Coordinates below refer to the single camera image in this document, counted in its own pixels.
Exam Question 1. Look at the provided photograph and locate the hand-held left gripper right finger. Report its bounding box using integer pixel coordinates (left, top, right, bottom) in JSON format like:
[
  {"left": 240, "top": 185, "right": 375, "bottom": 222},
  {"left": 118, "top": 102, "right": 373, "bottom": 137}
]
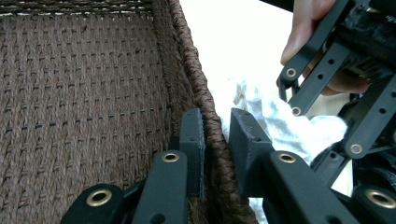
[{"left": 229, "top": 107, "right": 275, "bottom": 198}]

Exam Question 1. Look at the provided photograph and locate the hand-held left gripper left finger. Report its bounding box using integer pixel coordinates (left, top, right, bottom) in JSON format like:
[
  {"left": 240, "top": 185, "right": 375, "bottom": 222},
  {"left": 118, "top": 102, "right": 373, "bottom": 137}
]
[{"left": 178, "top": 107, "right": 207, "bottom": 199}]

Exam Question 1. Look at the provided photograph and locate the white textured cloth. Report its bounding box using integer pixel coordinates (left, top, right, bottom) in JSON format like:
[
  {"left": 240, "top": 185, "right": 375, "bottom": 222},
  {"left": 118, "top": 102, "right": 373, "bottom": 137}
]
[{"left": 208, "top": 77, "right": 348, "bottom": 224}]

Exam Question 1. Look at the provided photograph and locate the brown woven basket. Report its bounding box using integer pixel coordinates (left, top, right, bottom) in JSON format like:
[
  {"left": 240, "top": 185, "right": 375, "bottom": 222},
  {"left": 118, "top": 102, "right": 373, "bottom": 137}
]
[{"left": 0, "top": 0, "right": 260, "bottom": 224}]

